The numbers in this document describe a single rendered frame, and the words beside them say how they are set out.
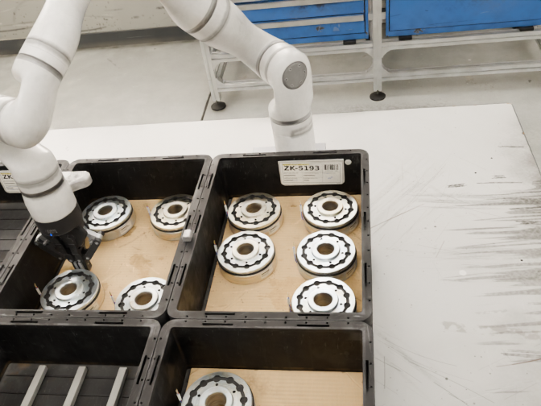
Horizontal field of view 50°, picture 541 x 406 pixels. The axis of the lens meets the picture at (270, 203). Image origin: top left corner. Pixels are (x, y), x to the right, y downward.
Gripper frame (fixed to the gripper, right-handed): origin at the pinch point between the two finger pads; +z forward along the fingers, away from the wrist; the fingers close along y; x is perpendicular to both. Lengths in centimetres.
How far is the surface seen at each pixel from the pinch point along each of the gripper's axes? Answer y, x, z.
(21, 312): -1.2, -16.6, -7.4
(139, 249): 8.3, 6.5, 2.6
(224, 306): 27.3, -7.1, 2.6
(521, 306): 79, 4, 15
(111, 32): -110, 275, 76
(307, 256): 41.0, 1.6, -0.3
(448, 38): 90, 192, 55
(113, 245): 2.6, 7.7, 2.6
